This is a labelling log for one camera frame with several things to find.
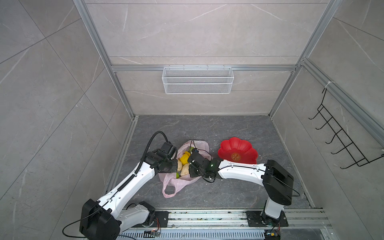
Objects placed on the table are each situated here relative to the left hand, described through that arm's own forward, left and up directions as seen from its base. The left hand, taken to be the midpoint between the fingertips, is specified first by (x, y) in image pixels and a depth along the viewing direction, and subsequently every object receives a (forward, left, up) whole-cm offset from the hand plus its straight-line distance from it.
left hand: (173, 163), depth 80 cm
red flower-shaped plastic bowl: (+14, -42, -13) cm, 46 cm away
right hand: (-1, -9, -6) cm, 11 cm away
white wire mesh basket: (+53, -16, +17) cm, 58 cm away
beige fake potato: (+2, -3, -8) cm, 9 cm away
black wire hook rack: (-9, -78, +21) cm, 82 cm away
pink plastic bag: (-10, +1, +4) cm, 11 cm away
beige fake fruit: (-1, -6, -6) cm, 9 cm away
